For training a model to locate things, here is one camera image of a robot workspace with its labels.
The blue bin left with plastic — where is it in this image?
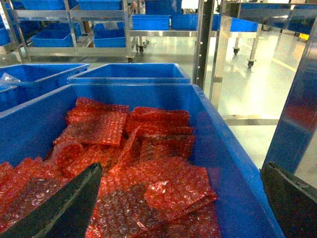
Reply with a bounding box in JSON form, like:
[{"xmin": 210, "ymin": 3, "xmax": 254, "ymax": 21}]
[{"xmin": 0, "ymin": 63, "xmax": 90, "ymax": 112}]

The empty blue bin behind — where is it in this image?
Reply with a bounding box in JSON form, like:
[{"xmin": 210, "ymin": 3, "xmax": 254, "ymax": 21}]
[{"xmin": 67, "ymin": 63, "xmax": 191, "ymax": 84}]

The blue bin with red wrap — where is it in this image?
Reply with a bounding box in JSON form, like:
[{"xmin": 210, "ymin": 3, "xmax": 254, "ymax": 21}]
[{"xmin": 0, "ymin": 84, "xmax": 283, "ymax": 238}]

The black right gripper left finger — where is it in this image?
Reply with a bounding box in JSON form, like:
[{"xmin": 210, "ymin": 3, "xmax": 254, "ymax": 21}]
[{"xmin": 0, "ymin": 163, "xmax": 103, "ymax": 238}]

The red bubble wrap bags pile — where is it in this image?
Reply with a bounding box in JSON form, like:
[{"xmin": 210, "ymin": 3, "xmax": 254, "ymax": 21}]
[{"xmin": 0, "ymin": 97, "xmax": 221, "ymax": 238}]

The background steel rack with bins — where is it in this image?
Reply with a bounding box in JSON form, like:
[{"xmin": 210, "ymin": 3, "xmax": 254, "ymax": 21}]
[{"xmin": 0, "ymin": 0, "xmax": 197, "ymax": 63}]

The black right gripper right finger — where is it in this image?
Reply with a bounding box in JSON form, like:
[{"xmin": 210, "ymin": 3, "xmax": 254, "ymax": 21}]
[{"xmin": 260, "ymin": 162, "xmax": 317, "ymax": 238}]

